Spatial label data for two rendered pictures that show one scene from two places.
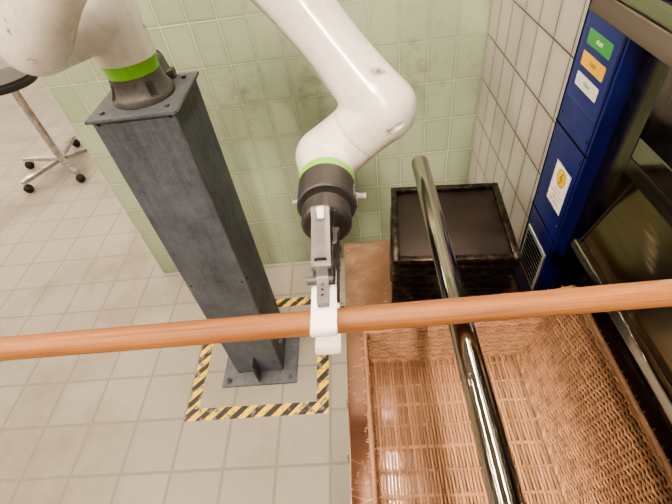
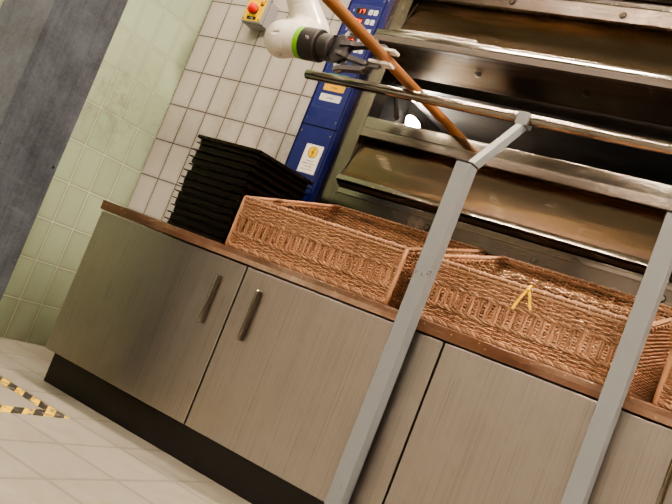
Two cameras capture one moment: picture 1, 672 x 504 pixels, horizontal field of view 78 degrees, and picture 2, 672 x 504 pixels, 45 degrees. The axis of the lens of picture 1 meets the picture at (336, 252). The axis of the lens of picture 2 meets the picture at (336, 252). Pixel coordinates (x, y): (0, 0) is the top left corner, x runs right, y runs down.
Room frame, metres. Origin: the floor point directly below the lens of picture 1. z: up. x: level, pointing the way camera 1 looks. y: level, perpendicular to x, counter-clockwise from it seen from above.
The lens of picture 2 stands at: (-0.70, 1.90, 0.52)
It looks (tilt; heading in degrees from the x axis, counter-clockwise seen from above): 4 degrees up; 296
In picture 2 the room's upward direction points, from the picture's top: 22 degrees clockwise
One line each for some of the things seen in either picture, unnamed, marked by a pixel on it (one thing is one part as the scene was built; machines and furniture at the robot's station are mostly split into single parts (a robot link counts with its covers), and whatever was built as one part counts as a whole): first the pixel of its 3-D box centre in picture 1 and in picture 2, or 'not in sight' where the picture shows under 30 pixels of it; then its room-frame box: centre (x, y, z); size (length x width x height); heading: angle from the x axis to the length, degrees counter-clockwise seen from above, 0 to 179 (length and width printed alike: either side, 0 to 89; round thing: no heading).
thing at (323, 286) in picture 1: (322, 282); not in sight; (0.32, 0.02, 1.23); 0.05 x 0.01 x 0.03; 174
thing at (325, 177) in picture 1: (329, 198); (315, 45); (0.52, 0.00, 1.19); 0.12 x 0.06 x 0.09; 84
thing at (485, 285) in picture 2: not in sight; (552, 312); (-0.32, -0.17, 0.72); 0.56 x 0.49 x 0.28; 172
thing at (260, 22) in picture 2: not in sight; (259, 14); (1.16, -0.56, 1.46); 0.10 x 0.07 x 0.10; 173
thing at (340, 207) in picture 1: (326, 230); (336, 48); (0.45, 0.01, 1.19); 0.09 x 0.07 x 0.08; 174
